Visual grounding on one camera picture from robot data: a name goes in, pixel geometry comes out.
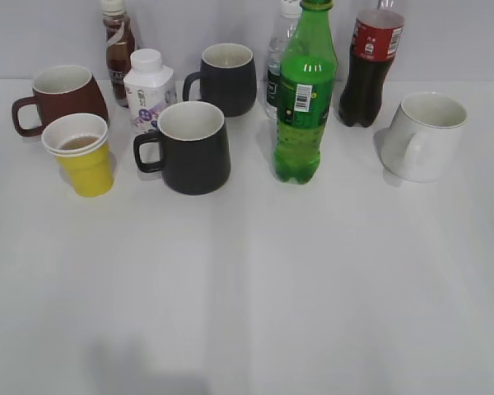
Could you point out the green plastic soda bottle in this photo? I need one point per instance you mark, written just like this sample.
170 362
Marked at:
307 74

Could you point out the yellow paper cup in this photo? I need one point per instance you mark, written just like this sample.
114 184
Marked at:
79 143

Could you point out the white milk carton bottle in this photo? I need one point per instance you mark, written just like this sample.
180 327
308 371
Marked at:
150 88

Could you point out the white ceramic mug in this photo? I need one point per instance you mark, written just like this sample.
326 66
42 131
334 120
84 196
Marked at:
423 136

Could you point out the clear water bottle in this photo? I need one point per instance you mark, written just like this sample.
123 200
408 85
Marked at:
283 29

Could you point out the brown coffee drink bottle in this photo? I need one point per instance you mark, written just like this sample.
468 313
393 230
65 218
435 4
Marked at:
120 43

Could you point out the cola bottle red label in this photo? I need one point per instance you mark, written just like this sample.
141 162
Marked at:
375 38

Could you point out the dark red ceramic mug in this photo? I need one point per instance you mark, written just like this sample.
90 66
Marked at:
60 91

